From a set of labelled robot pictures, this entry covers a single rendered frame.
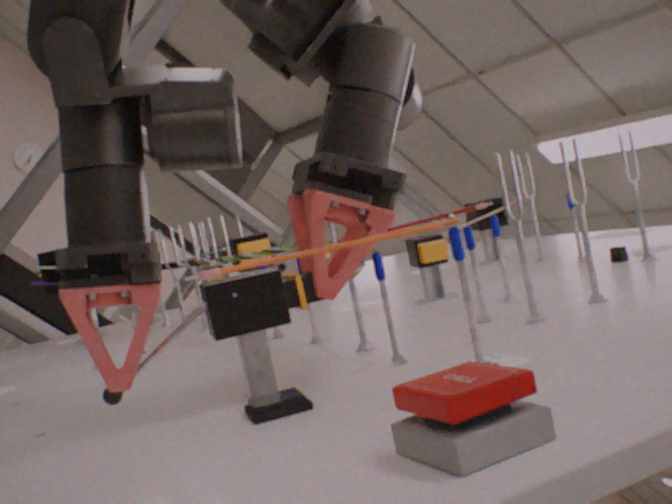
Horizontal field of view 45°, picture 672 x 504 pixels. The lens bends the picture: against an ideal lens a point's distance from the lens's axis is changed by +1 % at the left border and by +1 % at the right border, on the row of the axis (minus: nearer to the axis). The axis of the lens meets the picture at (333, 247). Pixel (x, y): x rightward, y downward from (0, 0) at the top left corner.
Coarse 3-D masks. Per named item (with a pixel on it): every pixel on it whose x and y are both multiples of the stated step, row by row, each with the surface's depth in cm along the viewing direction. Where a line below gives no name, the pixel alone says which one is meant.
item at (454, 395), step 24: (408, 384) 40; (432, 384) 39; (456, 384) 38; (480, 384) 37; (504, 384) 37; (528, 384) 38; (408, 408) 39; (432, 408) 37; (456, 408) 36; (480, 408) 36; (504, 408) 38
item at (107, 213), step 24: (96, 168) 55; (120, 168) 56; (72, 192) 56; (96, 192) 55; (120, 192) 56; (144, 192) 58; (72, 216) 56; (96, 216) 55; (120, 216) 56; (144, 216) 57; (72, 240) 56; (96, 240) 55; (120, 240) 56; (144, 240) 57; (72, 264) 52; (120, 264) 57
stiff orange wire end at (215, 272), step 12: (408, 228) 50; (420, 228) 50; (432, 228) 50; (360, 240) 50; (372, 240) 50; (300, 252) 49; (312, 252) 49; (324, 252) 49; (240, 264) 48; (252, 264) 48; (264, 264) 49; (192, 276) 48; (204, 276) 48; (216, 276) 48
